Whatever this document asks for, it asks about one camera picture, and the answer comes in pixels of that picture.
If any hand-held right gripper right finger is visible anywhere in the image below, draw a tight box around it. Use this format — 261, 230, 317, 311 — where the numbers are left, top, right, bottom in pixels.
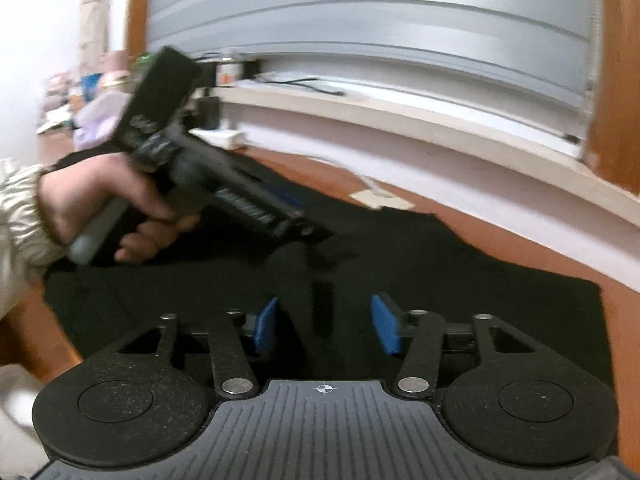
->
371, 292, 536, 401

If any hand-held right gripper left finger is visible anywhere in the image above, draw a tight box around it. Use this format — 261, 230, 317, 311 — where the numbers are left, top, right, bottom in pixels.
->
115, 296, 280, 401

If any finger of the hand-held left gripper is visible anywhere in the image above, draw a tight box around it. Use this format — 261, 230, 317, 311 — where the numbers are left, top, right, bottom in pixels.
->
269, 186, 322, 227
274, 214, 362, 262

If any black garment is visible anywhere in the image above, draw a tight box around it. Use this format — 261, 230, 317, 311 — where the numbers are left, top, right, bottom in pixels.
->
42, 147, 616, 391

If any person's left forearm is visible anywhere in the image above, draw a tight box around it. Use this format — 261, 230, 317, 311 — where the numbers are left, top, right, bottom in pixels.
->
0, 160, 66, 321

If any person's left hand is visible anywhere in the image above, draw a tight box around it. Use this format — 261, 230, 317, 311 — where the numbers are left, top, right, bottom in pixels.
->
37, 152, 202, 263

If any black power adapter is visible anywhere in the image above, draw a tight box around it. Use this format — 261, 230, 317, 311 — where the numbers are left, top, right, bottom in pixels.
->
197, 96, 221, 131

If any pink box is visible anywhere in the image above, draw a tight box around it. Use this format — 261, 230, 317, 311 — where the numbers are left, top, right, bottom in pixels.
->
72, 87, 131, 151

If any white power strip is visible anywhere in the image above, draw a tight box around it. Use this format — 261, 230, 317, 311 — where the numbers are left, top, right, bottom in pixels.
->
192, 127, 246, 150

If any clear jar orange label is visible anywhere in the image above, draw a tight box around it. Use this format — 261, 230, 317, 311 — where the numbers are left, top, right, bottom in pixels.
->
215, 50, 241, 88

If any beige curtain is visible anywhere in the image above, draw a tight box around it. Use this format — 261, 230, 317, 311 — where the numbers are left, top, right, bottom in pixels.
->
80, 0, 112, 61

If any beige window sill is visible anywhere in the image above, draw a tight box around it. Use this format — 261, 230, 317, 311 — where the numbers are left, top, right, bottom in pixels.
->
215, 85, 640, 226

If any grey window blind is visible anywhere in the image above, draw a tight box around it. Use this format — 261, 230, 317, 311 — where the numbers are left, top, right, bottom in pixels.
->
145, 0, 606, 111

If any white cloth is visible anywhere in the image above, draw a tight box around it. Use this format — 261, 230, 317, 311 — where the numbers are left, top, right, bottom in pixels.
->
0, 362, 61, 480

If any wooden window frame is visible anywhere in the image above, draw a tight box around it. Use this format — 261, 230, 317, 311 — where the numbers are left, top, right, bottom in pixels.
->
582, 0, 640, 196
122, 0, 156, 61

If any black cable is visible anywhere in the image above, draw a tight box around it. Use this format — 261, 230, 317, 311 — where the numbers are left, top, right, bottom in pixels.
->
255, 76, 346, 97

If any white window frame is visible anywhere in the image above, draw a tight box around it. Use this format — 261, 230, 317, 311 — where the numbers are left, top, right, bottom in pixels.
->
260, 55, 586, 156

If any beaded blind cord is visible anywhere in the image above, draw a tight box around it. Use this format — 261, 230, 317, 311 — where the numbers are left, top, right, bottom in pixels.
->
582, 10, 603, 146

